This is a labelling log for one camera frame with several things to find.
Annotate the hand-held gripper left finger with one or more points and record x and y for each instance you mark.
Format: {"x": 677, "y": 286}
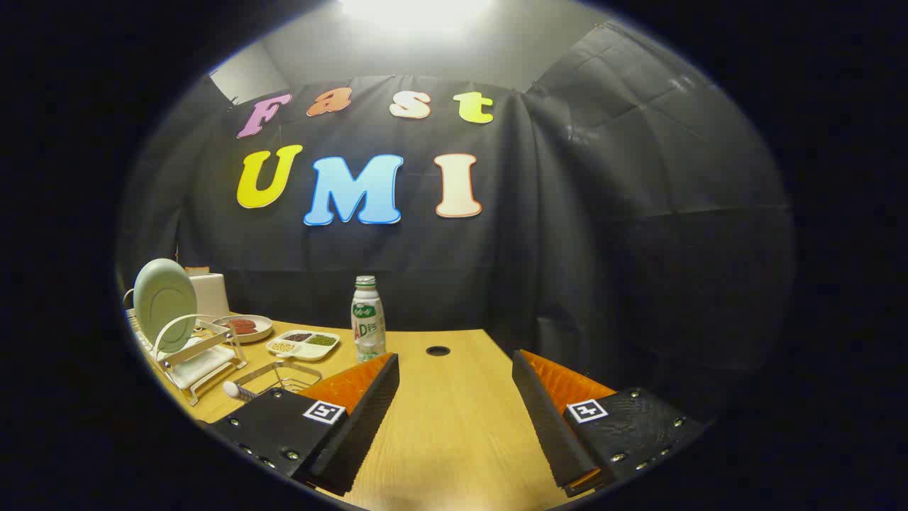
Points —
{"x": 369, "y": 411}

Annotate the reddish brown meat piece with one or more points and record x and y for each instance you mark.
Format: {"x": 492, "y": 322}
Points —
{"x": 240, "y": 323}
{"x": 245, "y": 330}

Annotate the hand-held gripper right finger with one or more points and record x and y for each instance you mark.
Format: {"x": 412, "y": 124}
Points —
{"x": 543, "y": 411}

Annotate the black backdrop cloth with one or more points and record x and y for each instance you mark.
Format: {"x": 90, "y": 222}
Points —
{"x": 603, "y": 234}

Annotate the pile of yellow beans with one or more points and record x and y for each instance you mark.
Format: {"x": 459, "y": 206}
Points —
{"x": 282, "y": 347}

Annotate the round beige dish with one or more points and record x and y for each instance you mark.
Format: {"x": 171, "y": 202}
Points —
{"x": 261, "y": 328}

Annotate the white toaster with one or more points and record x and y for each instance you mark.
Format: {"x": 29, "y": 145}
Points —
{"x": 211, "y": 294}

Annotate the pile of dark beans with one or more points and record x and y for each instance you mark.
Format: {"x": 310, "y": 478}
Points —
{"x": 297, "y": 337}

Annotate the white divided tray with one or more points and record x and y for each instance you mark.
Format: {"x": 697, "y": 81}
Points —
{"x": 303, "y": 350}

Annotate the white bottle with green cap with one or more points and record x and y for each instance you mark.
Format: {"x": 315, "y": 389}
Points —
{"x": 368, "y": 323}

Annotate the pile of green beans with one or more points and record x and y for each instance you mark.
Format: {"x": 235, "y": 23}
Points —
{"x": 322, "y": 341}

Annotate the pale green plate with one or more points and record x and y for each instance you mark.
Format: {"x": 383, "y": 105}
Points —
{"x": 163, "y": 301}

